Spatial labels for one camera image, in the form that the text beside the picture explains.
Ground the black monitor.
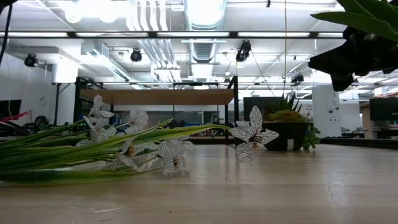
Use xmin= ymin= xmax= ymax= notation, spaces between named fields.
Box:
xmin=243 ymin=96 xmax=266 ymax=122
xmin=369 ymin=98 xmax=398 ymax=121
xmin=0 ymin=99 xmax=22 ymax=121

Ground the black overhead bar with lights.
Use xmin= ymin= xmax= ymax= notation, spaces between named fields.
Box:
xmin=0 ymin=30 xmax=346 ymax=40

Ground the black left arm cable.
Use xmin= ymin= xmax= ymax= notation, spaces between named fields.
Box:
xmin=0 ymin=0 xmax=15 ymax=67

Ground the white artificial flower bunch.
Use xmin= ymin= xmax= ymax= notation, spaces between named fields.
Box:
xmin=0 ymin=95 xmax=280 ymax=187

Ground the red artificial tulip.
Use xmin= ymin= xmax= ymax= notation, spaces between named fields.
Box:
xmin=310 ymin=0 xmax=398 ymax=43

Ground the silver ventilation duct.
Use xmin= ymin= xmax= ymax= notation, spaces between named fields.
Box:
xmin=183 ymin=0 xmax=228 ymax=78

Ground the red background object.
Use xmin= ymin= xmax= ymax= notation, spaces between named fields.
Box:
xmin=0 ymin=111 xmax=30 ymax=124

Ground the black ceiling spotlight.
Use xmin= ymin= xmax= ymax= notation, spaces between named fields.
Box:
xmin=235 ymin=39 xmax=252 ymax=63
xmin=129 ymin=49 xmax=143 ymax=63
xmin=290 ymin=73 xmax=305 ymax=85
xmin=24 ymin=53 xmax=39 ymax=68

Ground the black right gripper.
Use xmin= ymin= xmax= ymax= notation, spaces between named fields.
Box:
xmin=307 ymin=26 xmax=398 ymax=93

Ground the succulent in black pot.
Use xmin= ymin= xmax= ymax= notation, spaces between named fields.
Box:
xmin=261 ymin=92 xmax=321 ymax=152

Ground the wooden shelf with black frame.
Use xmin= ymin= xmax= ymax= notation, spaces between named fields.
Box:
xmin=72 ymin=75 xmax=241 ymax=149

